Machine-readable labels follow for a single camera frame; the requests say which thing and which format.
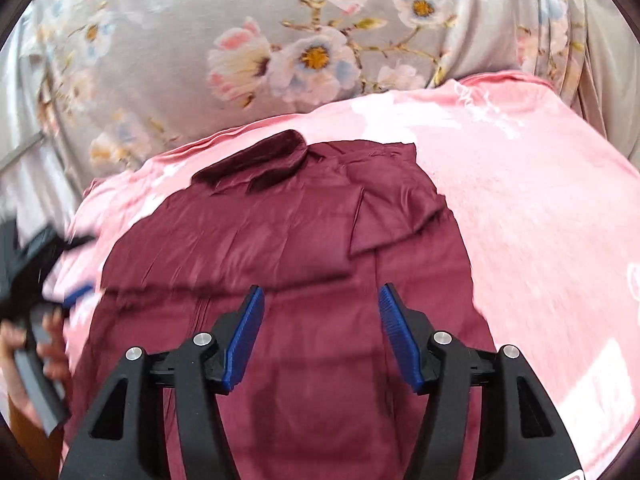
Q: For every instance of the white satin curtain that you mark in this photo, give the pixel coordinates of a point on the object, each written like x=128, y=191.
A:
x=30, y=175

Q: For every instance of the person's left hand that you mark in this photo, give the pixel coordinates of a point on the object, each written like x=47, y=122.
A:
x=55, y=360

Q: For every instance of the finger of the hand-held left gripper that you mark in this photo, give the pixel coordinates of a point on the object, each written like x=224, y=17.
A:
x=77, y=294

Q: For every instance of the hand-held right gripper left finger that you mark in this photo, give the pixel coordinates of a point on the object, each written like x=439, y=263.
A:
x=245, y=335

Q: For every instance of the pink printed blanket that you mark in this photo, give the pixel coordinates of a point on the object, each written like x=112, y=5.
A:
x=525, y=210

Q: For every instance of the grey floral blanket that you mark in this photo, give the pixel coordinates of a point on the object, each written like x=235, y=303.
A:
x=200, y=35

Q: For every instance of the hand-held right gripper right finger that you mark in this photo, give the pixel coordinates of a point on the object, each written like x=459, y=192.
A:
x=397, y=335

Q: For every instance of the maroon puffer jacket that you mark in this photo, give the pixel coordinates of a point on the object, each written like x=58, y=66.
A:
x=300, y=240

